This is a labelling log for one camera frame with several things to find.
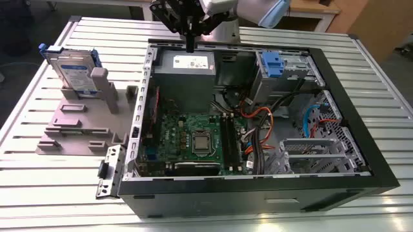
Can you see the wooden cabinet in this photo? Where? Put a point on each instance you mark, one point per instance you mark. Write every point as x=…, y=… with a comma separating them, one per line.
x=380, y=24

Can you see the green motherboard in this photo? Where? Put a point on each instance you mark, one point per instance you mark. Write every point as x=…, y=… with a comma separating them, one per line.
x=173, y=125

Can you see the hard disk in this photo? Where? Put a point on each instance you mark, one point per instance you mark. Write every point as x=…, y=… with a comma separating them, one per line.
x=74, y=75

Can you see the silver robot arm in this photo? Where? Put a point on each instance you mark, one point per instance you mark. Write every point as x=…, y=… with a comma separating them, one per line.
x=225, y=31

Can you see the blue drive bay latch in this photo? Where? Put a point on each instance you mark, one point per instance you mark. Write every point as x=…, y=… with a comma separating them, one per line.
x=272, y=64

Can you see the grey metal disk bay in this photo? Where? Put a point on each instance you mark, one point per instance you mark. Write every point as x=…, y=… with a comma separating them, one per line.
x=315, y=156

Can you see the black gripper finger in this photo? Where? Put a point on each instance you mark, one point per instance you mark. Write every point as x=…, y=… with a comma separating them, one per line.
x=165, y=17
x=215, y=23

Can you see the black PC case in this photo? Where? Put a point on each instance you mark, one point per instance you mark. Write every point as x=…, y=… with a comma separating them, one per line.
x=225, y=200

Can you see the green RAM stick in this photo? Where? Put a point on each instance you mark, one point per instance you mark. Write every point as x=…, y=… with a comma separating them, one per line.
x=77, y=132

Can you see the grey expansion card bracket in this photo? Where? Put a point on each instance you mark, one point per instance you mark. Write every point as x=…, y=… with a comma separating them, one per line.
x=112, y=169

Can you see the white desk frame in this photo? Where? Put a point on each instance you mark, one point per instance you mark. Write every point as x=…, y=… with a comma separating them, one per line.
x=147, y=13

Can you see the grey parts rack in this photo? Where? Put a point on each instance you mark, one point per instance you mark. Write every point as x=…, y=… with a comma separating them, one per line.
x=96, y=120

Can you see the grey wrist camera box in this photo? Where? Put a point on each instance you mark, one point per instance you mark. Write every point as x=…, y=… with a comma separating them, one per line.
x=215, y=6

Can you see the CPU socket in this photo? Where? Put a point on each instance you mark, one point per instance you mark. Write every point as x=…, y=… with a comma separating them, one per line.
x=201, y=154

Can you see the black RAM slot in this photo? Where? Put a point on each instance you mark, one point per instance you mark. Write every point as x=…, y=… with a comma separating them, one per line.
x=235, y=145
x=227, y=145

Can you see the black graphics card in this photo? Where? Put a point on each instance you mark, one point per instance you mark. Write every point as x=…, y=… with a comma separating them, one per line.
x=192, y=169

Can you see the silver CPU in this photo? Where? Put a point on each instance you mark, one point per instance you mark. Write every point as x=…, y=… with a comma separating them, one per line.
x=200, y=142

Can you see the wooden desk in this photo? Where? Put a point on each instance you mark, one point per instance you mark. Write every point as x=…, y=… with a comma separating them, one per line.
x=322, y=9

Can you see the grey power supply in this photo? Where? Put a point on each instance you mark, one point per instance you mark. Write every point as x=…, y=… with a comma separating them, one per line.
x=183, y=89

